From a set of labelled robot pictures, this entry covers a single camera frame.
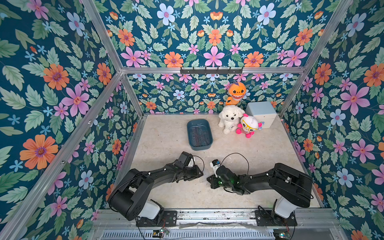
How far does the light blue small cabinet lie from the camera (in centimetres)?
101

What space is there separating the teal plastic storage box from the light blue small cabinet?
0.30m

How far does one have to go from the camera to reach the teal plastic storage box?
102 cm
